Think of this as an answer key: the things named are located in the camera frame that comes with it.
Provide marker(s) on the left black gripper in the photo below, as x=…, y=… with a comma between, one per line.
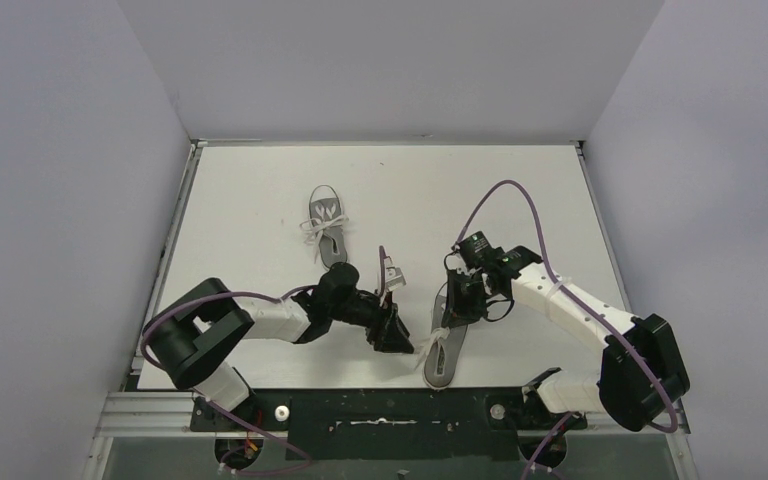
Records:
x=384, y=324

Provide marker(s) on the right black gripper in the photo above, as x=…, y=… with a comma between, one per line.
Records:
x=458, y=312

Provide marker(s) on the grey canvas sneaker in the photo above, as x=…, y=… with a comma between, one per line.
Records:
x=438, y=354
x=324, y=228

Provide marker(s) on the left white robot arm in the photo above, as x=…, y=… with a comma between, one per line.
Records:
x=192, y=339

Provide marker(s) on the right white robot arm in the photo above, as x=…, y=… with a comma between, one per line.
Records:
x=641, y=372

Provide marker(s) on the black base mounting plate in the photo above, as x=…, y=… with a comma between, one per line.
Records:
x=500, y=424

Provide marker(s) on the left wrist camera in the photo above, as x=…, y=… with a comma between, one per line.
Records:
x=393, y=279

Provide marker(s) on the aluminium frame rail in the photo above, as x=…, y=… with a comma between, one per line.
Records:
x=169, y=414

